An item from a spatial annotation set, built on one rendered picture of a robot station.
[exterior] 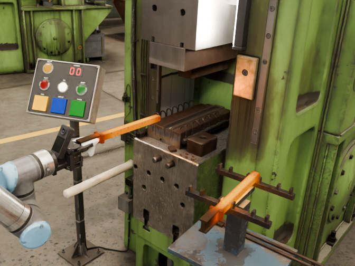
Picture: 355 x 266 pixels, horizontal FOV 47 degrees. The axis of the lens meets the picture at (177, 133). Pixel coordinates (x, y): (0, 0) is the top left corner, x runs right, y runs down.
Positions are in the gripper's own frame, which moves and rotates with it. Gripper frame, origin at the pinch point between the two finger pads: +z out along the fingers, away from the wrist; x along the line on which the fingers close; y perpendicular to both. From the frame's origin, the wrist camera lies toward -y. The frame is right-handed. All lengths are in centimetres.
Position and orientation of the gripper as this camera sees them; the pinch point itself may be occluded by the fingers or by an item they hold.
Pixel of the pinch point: (94, 138)
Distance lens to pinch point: 153.0
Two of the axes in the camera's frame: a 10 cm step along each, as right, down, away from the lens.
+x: 7.7, 3.0, -5.6
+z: 6.4, -2.9, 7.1
